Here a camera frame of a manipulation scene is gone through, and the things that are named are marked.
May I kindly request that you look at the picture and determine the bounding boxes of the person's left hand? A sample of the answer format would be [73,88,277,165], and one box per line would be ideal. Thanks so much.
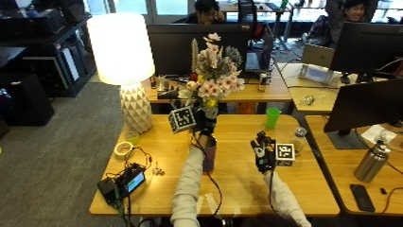
[191,106,221,137]

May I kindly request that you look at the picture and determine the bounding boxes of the person's right hand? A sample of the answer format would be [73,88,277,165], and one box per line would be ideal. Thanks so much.
[249,131,278,174]

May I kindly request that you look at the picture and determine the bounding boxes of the pink artificial flower bouquet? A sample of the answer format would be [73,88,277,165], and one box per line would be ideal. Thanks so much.
[178,32,247,120]

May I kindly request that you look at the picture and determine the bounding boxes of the white marker cube left glove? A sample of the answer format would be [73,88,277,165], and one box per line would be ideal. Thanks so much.
[168,106,198,134]

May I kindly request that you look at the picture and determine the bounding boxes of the white marker cube glove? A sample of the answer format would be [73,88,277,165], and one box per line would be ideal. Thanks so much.
[274,142,297,167]
[168,106,198,134]

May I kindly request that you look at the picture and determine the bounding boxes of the white marker cube right glove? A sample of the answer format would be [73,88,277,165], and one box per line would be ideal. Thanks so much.
[274,142,297,167]

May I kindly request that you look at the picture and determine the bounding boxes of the green plastic cup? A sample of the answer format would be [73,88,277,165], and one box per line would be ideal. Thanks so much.
[265,107,282,131]

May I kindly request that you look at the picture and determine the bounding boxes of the clear glass jar with lid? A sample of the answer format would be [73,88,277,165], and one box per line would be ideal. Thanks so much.
[290,127,308,158]

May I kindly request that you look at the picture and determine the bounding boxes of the purple vase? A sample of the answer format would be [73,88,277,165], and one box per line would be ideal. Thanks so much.
[201,135,218,174]

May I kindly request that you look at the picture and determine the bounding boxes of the clear round object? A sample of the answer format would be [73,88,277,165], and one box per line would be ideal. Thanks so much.
[298,95,326,107]

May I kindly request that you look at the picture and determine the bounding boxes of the small clear glass cup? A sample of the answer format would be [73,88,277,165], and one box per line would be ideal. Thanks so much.
[124,130,141,146]

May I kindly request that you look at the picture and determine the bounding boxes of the small drink can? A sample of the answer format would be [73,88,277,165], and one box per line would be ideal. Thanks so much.
[257,72,273,94]

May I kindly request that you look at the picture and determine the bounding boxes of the wide black monitor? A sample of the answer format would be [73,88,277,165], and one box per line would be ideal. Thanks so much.
[146,23,251,78]

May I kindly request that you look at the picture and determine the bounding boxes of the white box device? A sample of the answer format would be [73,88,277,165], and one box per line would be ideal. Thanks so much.
[297,63,339,86]

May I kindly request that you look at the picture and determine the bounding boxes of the white paper sheet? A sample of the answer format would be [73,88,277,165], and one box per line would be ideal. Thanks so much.
[360,124,398,146]

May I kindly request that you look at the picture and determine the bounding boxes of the stainless steel water bottle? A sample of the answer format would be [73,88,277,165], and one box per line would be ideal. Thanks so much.
[352,139,391,183]

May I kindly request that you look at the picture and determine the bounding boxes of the black monitor with grey base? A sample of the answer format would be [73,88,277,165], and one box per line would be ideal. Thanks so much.
[322,78,403,150]

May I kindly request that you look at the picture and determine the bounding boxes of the black device with screen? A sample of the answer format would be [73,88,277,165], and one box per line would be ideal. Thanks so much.
[96,163,148,206]

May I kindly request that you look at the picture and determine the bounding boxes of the white table lamp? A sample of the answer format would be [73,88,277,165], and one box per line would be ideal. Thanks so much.
[85,12,157,135]

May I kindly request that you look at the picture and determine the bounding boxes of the black smartphone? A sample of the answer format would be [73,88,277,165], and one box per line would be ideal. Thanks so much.
[348,183,376,213]

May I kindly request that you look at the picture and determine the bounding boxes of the silver laptop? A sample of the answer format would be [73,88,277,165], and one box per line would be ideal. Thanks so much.
[301,43,336,69]

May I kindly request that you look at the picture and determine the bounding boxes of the black monitor on thin stand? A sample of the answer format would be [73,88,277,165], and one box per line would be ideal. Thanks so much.
[328,21,403,84]

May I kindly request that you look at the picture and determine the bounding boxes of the black shelf unit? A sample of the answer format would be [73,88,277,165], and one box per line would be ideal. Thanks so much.
[0,9,98,98]

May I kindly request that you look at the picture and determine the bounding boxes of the black computer case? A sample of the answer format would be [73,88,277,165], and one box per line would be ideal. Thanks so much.
[0,72,57,128]

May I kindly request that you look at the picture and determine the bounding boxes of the black glove cable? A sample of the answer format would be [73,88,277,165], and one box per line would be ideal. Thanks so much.
[190,133,225,219]

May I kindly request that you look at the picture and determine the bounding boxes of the black device cables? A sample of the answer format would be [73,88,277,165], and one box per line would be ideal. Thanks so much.
[105,145,154,227]

